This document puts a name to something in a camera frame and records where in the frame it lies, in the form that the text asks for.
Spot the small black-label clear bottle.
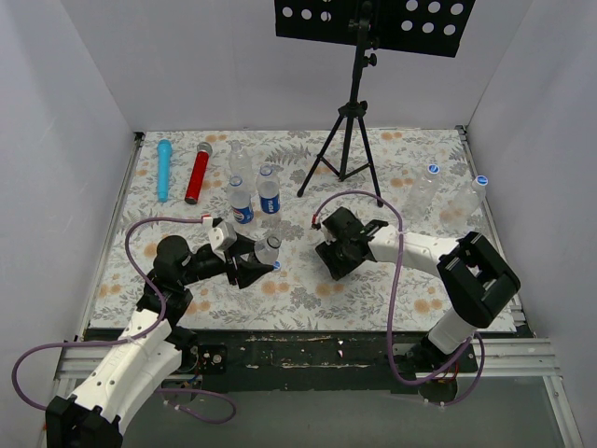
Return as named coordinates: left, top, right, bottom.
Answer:
left=254, top=234, right=281, bottom=266

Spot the blue white bottle cap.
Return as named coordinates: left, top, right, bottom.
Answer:
left=427, top=164, right=440, bottom=175

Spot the clear Pocari bottle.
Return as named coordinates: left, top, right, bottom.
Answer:
left=439, top=177, right=488, bottom=231

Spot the blue Pocari Sweat cap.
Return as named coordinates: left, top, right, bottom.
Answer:
left=475, top=175, right=489, bottom=187

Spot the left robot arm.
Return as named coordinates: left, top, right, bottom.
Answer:
left=45, top=222, right=280, bottom=447

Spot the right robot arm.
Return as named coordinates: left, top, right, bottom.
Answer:
left=312, top=207, right=521, bottom=371

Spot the Pepsi bottle logo label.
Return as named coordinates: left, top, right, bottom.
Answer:
left=226, top=175, right=256, bottom=227

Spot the Pepsi bottle text label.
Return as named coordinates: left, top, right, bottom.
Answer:
left=255, top=163, right=283, bottom=224

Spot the tall clear plastic bottle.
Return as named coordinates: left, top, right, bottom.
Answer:
left=229, top=140, right=254, bottom=184

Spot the floral tablecloth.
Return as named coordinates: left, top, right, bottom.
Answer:
left=90, top=129, right=473, bottom=331

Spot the red glitter toy microphone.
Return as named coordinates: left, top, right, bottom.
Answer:
left=185, top=142, right=213, bottom=204

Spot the blue toy microphone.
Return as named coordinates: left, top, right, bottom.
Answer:
left=157, top=139, right=173, bottom=203

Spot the black music stand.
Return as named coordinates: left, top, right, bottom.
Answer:
left=274, top=0, right=475, bottom=197

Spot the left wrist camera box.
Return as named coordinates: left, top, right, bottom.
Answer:
left=207, top=217, right=237, bottom=253

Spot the black table front rail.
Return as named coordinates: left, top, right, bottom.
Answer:
left=81, top=326, right=486, bottom=393

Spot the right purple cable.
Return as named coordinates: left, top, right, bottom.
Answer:
left=311, top=189, right=486, bottom=408

